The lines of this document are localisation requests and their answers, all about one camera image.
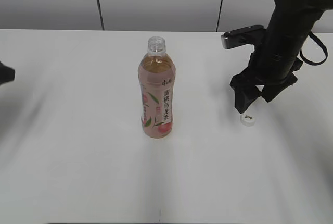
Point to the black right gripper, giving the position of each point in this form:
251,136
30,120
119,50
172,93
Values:
269,72

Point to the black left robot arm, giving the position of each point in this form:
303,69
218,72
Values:
7,74

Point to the peach oolong tea bottle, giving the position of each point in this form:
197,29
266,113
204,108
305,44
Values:
156,74

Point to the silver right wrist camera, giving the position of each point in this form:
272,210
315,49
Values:
251,35

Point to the white bottle cap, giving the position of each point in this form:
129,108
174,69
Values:
247,120

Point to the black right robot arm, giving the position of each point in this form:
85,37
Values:
292,22

